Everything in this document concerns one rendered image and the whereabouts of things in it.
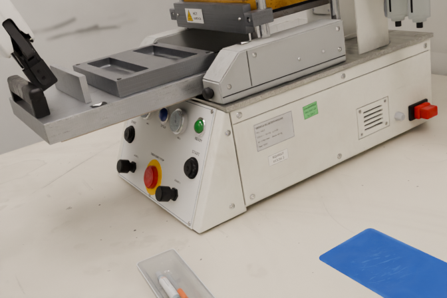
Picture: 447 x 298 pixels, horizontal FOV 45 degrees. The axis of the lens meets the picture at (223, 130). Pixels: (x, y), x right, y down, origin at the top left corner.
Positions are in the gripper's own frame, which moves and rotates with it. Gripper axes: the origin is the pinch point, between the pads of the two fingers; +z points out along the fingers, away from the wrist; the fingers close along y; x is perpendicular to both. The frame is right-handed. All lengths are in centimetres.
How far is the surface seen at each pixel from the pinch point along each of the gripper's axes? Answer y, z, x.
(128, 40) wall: -137, 44, 56
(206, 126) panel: 13.5, 17.1, 13.5
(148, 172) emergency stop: -0.1, 24.2, 5.0
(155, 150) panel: -0.8, 22.2, 8.3
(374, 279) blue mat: 42, 32, 12
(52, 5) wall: -138, 15, 38
